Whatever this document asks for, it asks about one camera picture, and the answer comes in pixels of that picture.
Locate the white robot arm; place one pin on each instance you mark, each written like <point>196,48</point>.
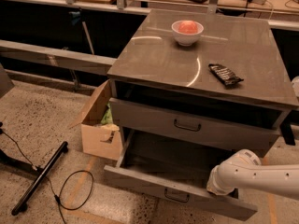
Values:
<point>244,170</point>

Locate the black stand leg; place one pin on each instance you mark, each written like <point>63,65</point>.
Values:
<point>21,205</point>

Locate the grey drawer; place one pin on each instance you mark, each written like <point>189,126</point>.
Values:
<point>176,171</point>
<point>191,128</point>

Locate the red apple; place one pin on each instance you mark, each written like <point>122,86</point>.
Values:
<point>188,27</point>

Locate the grey drawer cabinet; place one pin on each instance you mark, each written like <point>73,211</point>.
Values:
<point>154,69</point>

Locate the grey top drawer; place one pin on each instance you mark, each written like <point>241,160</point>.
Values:
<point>191,128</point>

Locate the white ceramic bowl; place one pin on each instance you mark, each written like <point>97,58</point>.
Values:
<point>186,39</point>

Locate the black snack packet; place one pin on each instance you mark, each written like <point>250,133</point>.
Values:
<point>225,75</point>

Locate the cardboard box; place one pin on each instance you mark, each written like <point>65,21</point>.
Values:
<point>101,140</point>

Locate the grey metal rail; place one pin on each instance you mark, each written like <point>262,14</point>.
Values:
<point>62,58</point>

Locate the green bag in box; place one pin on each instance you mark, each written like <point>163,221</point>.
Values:
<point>107,117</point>

